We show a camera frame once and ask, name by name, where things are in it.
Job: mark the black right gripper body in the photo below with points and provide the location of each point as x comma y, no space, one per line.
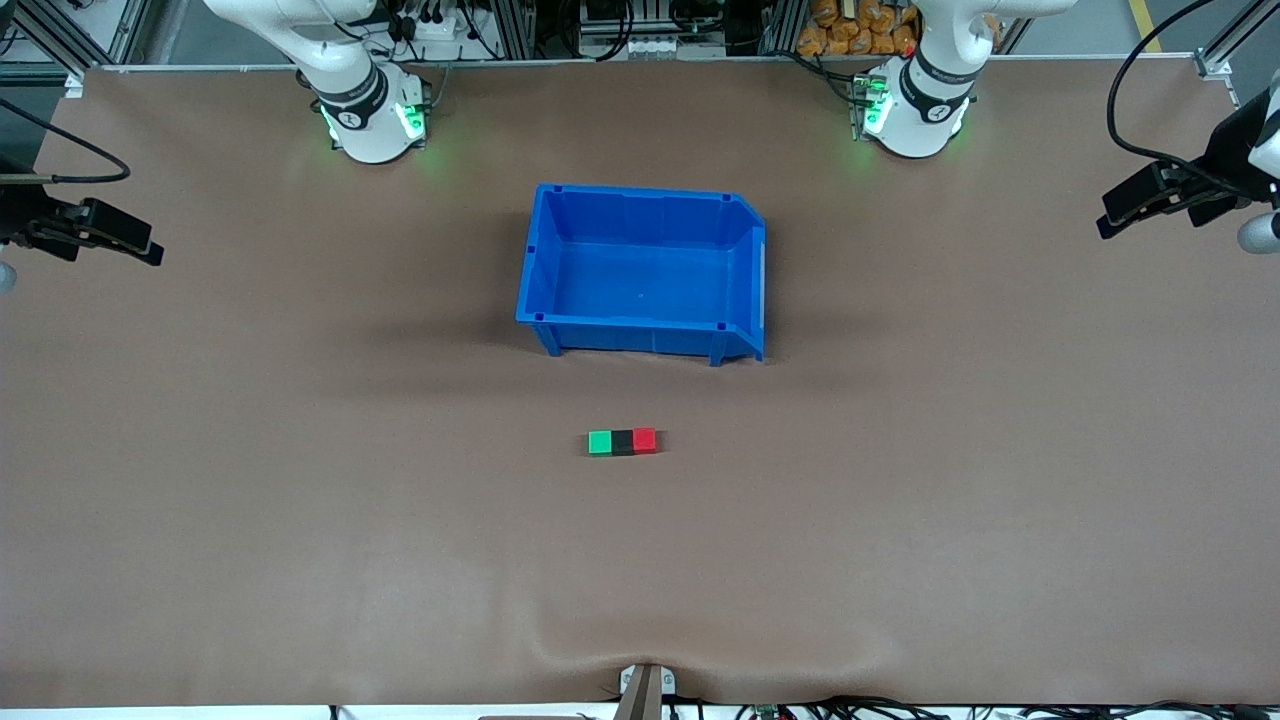
18,213

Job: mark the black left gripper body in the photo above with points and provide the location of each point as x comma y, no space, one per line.
1222,160

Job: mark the green cube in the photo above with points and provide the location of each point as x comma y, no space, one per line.
600,443

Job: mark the red cube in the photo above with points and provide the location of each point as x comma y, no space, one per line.
645,440

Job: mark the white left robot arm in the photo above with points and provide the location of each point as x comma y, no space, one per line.
920,115

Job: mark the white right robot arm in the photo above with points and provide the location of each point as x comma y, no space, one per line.
365,120

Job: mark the black cube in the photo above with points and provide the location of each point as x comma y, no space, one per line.
623,443

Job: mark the orange snack packet pile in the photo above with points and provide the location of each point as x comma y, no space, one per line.
860,30

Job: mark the white power strip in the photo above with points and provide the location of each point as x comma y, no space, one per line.
430,28

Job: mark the brown table mat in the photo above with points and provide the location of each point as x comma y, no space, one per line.
300,600

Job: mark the blue plastic storage bin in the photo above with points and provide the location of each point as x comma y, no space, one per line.
640,280

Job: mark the aluminium frame profile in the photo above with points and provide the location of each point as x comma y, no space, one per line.
60,35
1225,45

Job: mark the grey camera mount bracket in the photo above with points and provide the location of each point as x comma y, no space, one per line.
645,690

